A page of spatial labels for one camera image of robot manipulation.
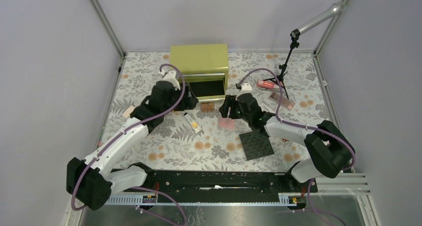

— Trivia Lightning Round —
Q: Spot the pink square compact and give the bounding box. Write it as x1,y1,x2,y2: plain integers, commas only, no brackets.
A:
218,118,235,129

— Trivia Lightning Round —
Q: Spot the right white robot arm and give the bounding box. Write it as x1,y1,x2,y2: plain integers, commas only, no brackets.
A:
218,93,356,192

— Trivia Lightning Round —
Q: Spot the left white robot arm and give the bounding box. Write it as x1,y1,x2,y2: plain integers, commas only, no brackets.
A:
66,80,199,211

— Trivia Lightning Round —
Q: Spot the pink lotion bottle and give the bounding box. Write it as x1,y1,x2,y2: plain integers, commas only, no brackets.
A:
256,80,279,90

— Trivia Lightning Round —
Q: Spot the black perforated square plate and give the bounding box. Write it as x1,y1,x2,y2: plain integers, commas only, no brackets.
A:
239,131,274,160

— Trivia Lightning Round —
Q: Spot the beige toy brick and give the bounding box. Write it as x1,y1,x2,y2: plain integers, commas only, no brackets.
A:
122,106,135,119

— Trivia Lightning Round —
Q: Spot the white cream tube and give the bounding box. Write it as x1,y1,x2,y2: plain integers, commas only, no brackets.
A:
184,113,202,133

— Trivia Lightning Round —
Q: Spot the green drawer cabinet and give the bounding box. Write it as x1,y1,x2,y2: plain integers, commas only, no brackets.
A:
170,44,229,102

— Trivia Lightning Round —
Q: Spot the black tripod stand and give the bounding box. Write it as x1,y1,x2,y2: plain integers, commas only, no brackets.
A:
264,29,301,99

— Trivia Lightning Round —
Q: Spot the silver metal pole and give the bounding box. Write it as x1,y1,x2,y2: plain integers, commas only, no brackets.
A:
291,1,346,38

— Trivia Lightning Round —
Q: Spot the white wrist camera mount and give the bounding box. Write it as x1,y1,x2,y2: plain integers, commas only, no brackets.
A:
236,83,252,95

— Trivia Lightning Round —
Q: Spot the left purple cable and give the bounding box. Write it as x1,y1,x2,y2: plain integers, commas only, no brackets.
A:
71,64,189,226

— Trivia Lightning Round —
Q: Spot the purple cable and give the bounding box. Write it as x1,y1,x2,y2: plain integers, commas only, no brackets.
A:
238,68,357,226
71,64,189,226

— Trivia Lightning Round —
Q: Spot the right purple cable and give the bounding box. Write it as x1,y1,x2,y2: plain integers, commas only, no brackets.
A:
238,68,357,226

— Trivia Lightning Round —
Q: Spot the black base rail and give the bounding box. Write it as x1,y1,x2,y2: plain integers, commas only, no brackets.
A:
139,170,318,203

